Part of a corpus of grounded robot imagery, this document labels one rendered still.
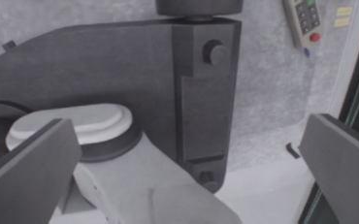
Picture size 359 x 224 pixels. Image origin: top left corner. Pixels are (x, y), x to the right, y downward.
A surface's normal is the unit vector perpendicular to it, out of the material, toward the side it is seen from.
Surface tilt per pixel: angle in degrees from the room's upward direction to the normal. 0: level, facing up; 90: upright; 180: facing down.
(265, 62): 0
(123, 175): 90
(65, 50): 0
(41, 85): 0
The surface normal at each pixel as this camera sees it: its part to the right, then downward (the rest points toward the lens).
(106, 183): -0.04, -0.87
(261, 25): 0.18, 0.48
